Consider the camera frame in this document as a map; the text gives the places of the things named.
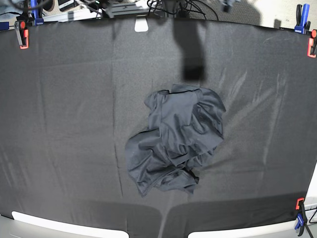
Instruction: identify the dark navy t-shirt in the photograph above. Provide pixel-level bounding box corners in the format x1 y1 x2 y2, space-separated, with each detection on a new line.
125 85 226 196

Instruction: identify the black table cloth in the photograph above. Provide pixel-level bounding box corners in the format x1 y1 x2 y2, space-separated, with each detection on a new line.
0 18 317 238

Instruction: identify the white tab on cloth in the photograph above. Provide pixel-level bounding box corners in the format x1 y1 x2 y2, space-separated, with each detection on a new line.
134 17 149 33

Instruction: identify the blue clamp top left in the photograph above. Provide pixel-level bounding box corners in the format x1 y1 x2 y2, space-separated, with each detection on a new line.
29 0 44 26

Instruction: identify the red black clamp left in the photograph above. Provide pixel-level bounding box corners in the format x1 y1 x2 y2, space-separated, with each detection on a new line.
14 20 29 50

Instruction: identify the red clamp right edge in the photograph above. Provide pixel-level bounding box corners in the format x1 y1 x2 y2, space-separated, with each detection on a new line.
307 29 317 58

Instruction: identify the blue clamp top right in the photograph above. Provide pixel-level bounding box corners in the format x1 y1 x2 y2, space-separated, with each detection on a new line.
294 3 310 34

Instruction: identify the red blue clamp bottom right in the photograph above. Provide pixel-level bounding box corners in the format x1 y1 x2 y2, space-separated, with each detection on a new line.
294 197 314 238

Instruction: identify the black cable bundle top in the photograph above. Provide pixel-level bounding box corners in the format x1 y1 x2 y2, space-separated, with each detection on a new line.
147 0 219 20

